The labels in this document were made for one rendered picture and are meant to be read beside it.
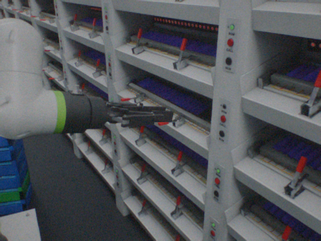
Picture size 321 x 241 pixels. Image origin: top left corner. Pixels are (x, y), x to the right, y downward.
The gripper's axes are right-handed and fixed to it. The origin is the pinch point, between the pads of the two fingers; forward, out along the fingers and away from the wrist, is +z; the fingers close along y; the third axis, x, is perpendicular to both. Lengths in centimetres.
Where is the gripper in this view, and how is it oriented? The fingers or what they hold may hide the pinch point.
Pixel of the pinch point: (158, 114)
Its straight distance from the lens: 81.7
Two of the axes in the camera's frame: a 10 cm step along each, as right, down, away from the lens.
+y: -5.4, -3.5, 7.7
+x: -1.9, 9.4, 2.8
